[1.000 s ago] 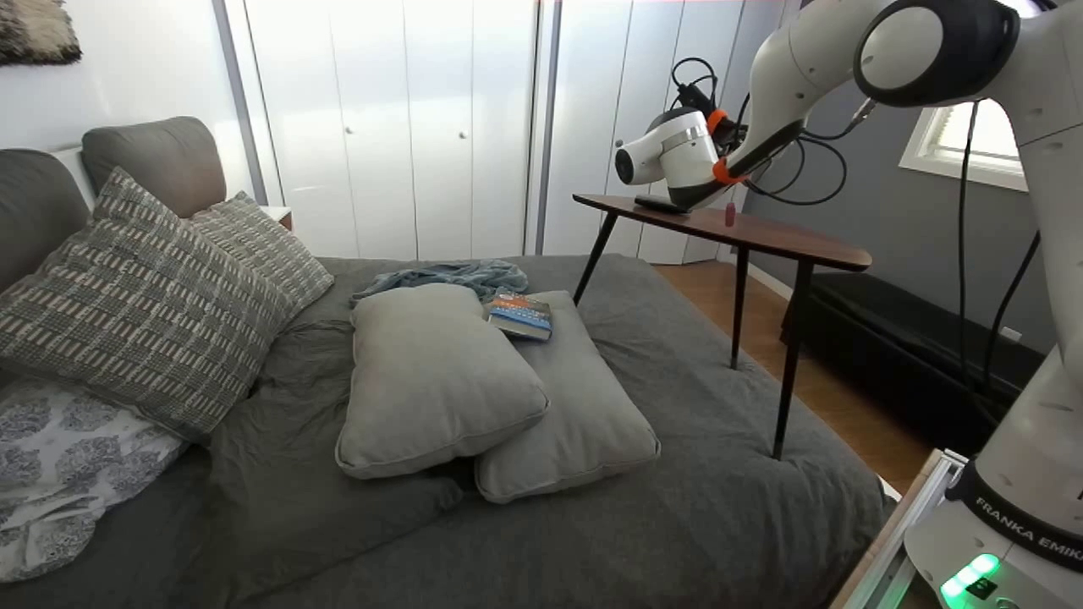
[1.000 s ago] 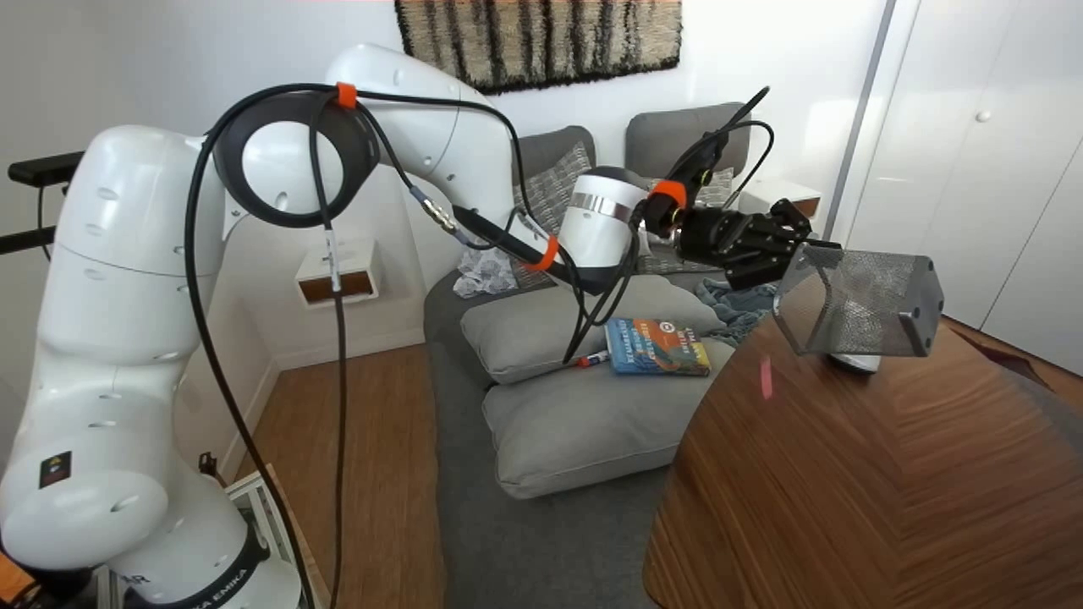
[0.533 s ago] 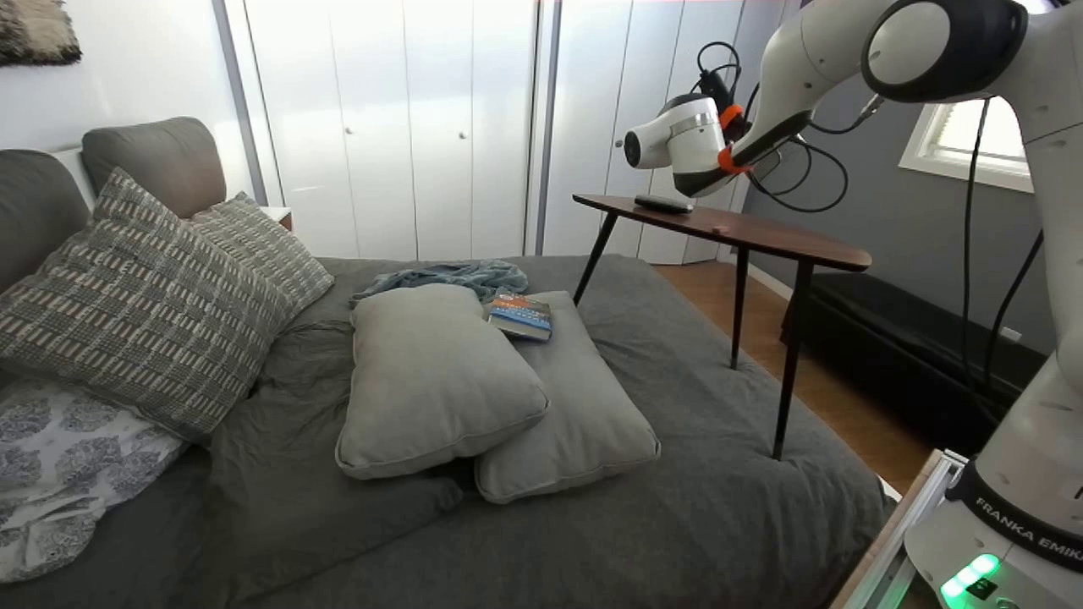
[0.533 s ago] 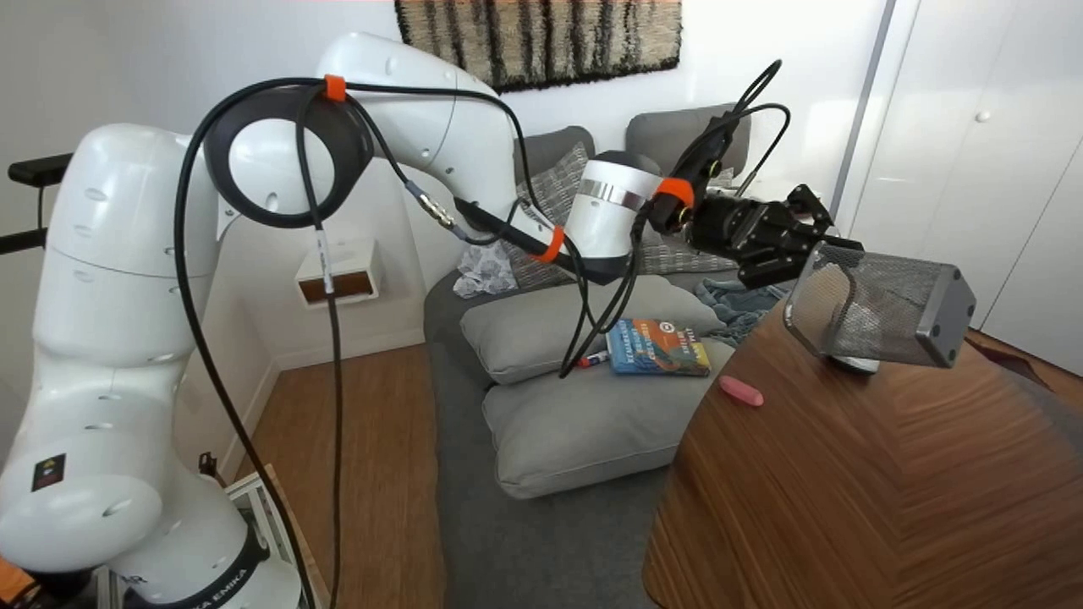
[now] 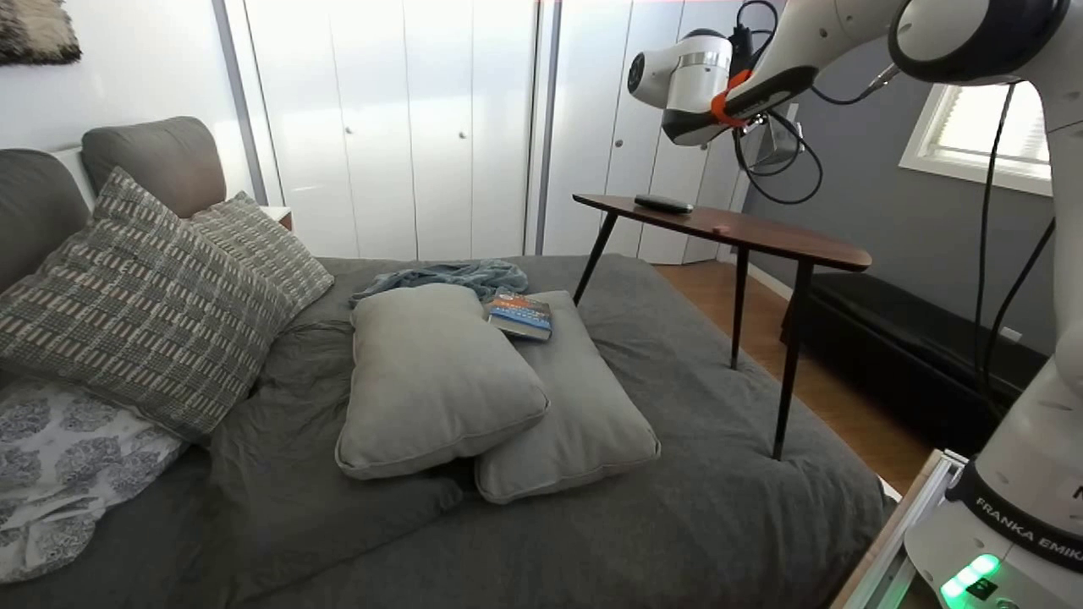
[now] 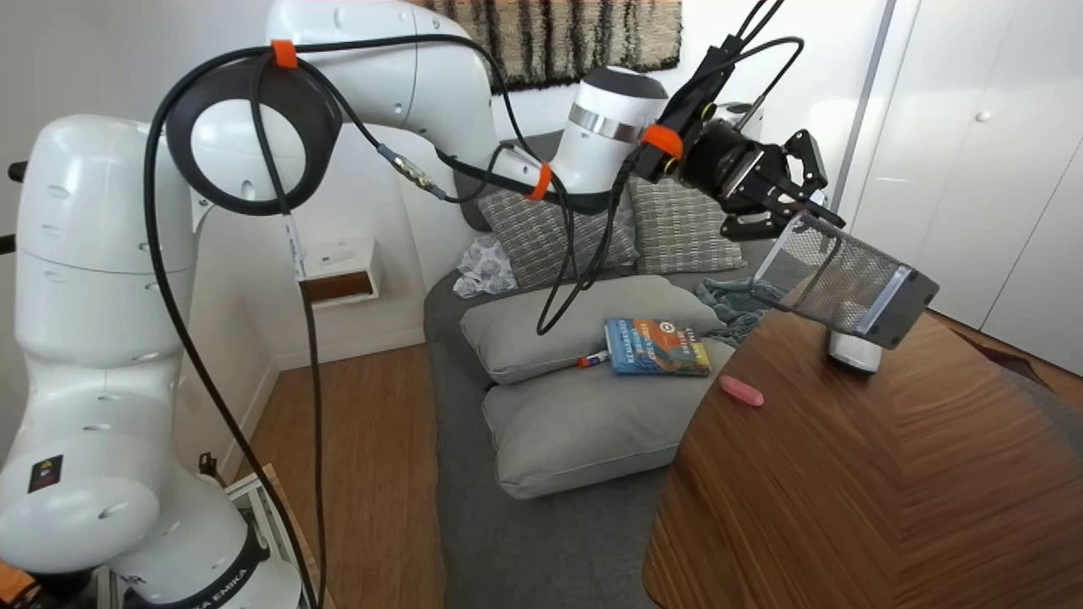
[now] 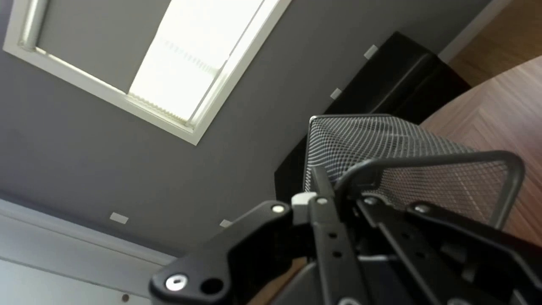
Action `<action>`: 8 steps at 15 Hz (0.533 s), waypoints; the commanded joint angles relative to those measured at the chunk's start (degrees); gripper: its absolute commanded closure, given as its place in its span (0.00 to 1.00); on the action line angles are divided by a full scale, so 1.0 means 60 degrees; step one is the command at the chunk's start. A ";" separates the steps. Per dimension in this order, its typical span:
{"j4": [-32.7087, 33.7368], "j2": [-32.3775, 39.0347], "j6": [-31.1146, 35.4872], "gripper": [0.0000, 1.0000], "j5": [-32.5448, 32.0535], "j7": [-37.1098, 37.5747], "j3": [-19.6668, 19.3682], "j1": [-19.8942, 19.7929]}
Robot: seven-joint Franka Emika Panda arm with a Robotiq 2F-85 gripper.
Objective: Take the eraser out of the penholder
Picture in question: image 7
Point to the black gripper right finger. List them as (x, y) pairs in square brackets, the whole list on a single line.
[(452, 255)]

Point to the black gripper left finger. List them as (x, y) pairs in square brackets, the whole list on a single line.
[(238, 255)]

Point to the wooden side table black legs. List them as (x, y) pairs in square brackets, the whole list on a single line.
[(497, 113)]

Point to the white wardrobe narrow doors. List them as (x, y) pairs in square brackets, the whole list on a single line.
[(62, 265)]

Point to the silver mesh penholder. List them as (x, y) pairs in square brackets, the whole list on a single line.
[(367, 142)]

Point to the white framed window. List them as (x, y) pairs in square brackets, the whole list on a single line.
[(187, 52)]

